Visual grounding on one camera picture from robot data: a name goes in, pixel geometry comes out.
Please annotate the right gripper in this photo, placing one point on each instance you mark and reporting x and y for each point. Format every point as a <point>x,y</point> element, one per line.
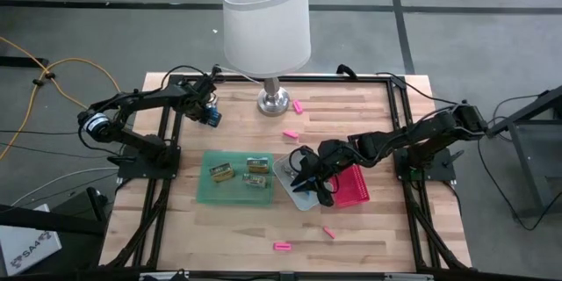
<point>333,158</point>

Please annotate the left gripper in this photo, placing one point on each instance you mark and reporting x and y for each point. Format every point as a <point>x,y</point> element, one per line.
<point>197,94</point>

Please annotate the grey plastic bin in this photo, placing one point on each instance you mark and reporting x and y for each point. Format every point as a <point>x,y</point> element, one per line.
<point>300,199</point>

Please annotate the red perforated plastic basket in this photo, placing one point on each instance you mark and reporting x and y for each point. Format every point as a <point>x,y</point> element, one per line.
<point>351,189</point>

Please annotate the pink rubber eraser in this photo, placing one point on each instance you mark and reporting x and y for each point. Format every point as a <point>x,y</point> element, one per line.
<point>297,106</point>
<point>282,246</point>
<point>290,134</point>
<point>329,232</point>

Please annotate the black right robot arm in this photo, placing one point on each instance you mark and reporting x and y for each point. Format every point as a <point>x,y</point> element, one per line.
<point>408,134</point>

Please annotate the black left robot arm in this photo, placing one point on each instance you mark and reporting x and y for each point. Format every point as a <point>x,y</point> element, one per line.
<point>145,96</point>

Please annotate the green translucent plastic tray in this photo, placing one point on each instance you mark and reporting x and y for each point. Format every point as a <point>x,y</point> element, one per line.
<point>237,195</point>

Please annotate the white shade table lamp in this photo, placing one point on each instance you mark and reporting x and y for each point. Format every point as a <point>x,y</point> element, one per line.
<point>263,22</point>

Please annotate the flat black bar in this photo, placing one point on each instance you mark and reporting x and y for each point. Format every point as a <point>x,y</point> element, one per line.
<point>22,61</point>

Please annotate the black equipment stand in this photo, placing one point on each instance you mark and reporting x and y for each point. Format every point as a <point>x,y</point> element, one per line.
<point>48,221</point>

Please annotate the black metal cart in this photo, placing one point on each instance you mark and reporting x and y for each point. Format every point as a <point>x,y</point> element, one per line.
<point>527,149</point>

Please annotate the white printed cardboard box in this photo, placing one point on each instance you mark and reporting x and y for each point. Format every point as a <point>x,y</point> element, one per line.
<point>26,246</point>

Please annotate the black frame clamp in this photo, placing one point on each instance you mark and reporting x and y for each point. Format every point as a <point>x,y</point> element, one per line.
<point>347,70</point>
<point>216,70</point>

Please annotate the silver metal bracket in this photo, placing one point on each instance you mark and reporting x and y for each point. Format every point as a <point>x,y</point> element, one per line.
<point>408,277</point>
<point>162,276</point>

